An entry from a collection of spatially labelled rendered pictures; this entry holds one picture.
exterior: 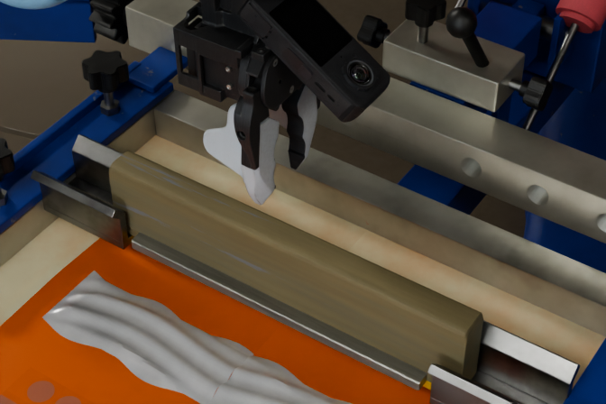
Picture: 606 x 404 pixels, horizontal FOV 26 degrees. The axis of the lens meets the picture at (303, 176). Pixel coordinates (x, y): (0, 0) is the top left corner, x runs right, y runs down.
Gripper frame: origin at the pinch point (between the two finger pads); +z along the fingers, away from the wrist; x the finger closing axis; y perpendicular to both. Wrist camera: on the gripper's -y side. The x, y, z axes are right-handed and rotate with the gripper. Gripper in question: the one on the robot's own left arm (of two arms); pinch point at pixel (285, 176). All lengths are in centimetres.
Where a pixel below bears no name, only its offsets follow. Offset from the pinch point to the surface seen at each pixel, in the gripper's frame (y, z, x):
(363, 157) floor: 62, 112, -119
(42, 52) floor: 144, 110, -111
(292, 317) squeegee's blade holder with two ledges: -2.3, 12.5, 3.0
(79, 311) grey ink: 15.4, 15.4, 10.0
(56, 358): 14.1, 16.2, 14.8
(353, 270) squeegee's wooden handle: -7.0, 6.1, 0.9
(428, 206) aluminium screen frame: -5.0, 13.2, -15.9
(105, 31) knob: 36.6, 11.2, -20.1
